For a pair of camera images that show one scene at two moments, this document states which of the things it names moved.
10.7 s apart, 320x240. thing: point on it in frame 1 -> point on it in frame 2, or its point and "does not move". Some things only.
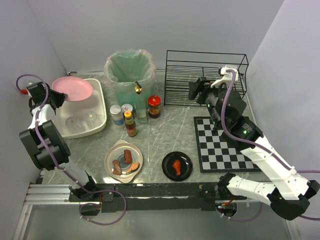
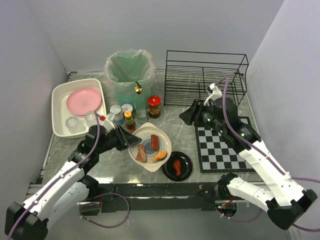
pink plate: (77, 89) -> (83, 100)
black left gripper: (55, 97) -> (120, 137)
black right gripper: (201, 89) -> (197, 111)
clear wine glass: (75, 124) does not move
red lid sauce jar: (154, 102) does not move
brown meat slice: (127, 157) -> (155, 143)
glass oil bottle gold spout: (140, 105) does not move
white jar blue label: (117, 115) does not move
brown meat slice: (117, 170) -> (141, 155)
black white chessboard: (216, 155) does not move
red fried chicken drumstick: (176, 165) does not move
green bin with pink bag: (122, 70) does not move
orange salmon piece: (134, 167) -> (160, 156)
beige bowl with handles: (123, 161) -> (153, 151)
